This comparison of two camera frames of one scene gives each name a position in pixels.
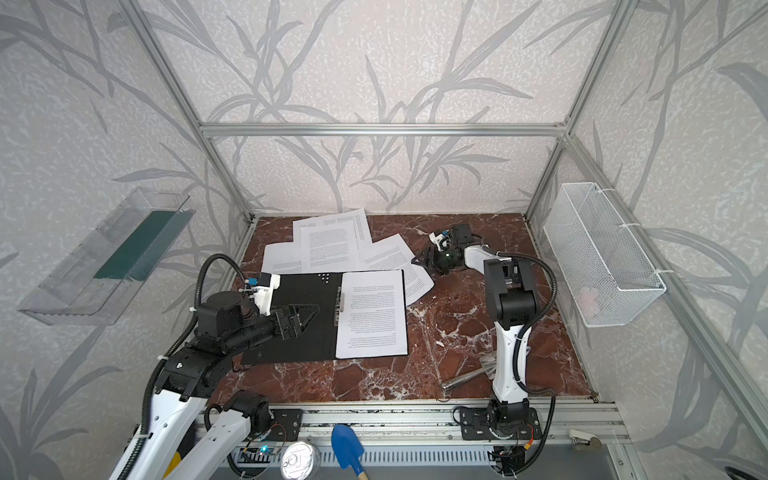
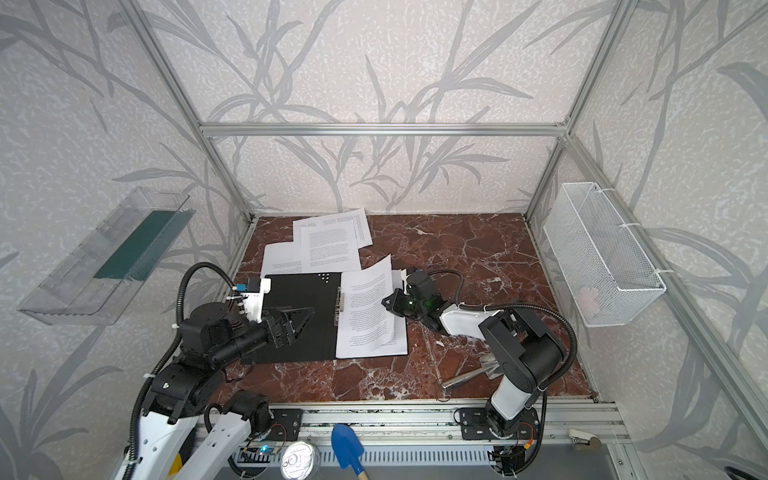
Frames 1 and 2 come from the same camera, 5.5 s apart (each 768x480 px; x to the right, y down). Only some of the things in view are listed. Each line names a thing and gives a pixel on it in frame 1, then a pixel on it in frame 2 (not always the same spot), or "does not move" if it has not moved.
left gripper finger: [305, 313] does not move
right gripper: [442, 257] → [402, 302]
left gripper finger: [299, 322] does not move
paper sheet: [283, 258] does not move
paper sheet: [392, 253] → [364, 323]
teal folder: [318, 341] does not move
